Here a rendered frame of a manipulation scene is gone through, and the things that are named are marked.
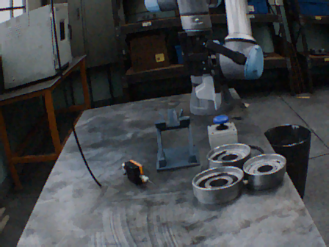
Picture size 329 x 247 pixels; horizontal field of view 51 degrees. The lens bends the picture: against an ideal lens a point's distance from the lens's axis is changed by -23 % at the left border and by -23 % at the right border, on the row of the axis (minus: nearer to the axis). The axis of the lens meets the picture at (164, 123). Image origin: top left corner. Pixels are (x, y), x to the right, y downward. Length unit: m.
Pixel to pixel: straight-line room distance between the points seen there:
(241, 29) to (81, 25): 3.49
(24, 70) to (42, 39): 0.30
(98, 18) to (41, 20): 1.73
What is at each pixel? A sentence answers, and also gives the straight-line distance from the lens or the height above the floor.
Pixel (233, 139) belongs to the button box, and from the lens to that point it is 1.07.
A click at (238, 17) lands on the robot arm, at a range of 1.34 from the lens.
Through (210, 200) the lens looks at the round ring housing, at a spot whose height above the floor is 0.82.
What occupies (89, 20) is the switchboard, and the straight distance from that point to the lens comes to 4.66.
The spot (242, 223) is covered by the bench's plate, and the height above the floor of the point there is 0.80.
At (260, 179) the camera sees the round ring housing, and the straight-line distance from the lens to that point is 0.82.
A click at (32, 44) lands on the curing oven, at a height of 1.12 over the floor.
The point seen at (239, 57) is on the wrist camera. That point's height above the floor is 1.03.
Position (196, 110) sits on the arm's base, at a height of 0.81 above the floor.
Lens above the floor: 1.19
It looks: 17 degrees down
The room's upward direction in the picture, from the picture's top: 9 degrees counter-clockwise
